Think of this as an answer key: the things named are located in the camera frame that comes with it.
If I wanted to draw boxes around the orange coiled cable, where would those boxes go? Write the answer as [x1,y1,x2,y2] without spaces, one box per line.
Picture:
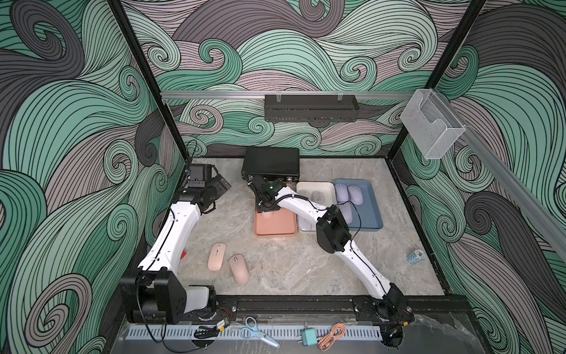
[317,322,347,352]

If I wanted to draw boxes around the purple mouse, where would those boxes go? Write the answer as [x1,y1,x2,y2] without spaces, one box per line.
[347,185,363,205]
[335,184,349,203]
[339,201,353,224]

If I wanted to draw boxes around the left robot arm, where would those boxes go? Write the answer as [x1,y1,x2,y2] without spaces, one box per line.
[119,164,231,325]

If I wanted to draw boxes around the perforated cable duct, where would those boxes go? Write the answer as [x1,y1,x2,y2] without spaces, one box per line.
[124,324,384,342]

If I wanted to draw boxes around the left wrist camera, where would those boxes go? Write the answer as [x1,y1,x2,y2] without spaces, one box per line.
[185,164,214,188]

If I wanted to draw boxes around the black wall shelf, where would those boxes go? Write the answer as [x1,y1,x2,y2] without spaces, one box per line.
[264,94,360,122]

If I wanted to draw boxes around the blue storage tray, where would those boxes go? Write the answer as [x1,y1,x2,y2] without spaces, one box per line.
[333,179,383,232]

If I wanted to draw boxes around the black case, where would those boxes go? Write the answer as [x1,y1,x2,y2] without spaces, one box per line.
[241,147,300,182]

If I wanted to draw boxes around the white storage tray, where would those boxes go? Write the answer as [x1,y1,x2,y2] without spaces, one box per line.
[296,181,337,232]

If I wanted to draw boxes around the blue scissors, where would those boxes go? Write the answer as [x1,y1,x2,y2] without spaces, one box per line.
[240,317,280,349]

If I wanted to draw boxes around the white mouse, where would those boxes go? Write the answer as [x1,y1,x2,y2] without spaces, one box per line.
[298,190,311,200]
[297,216,312,232]
[312,191,325,204]

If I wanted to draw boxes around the pink storage tray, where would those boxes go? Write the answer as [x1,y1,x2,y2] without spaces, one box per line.
[254,208,298,237]

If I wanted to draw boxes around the black cable bundle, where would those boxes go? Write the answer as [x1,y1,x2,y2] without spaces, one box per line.
[193,324,223,341]

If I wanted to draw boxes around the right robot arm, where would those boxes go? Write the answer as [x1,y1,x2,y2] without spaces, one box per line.
[243,173,414,324]

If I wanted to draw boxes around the teal plug adapter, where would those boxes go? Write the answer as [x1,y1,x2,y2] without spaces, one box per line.
[299,327,318,347]

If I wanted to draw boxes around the crumpled plastic wrapper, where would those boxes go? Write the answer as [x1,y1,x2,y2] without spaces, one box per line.
[406,249,427,265]

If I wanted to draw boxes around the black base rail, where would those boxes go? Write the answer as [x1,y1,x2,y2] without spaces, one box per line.
[116,294,470,318]

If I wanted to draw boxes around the clear wall holder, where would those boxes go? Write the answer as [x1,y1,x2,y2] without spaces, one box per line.
[400,89,466,160]

